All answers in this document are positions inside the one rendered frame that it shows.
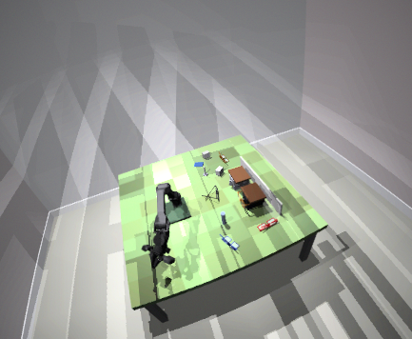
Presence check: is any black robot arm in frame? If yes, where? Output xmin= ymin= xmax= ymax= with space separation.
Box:
xmin=153 ymin=183 xmax=182 ymax=246

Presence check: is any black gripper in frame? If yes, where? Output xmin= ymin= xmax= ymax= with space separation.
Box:
xmin=141 ymin=244 xmax=175 ymax=269

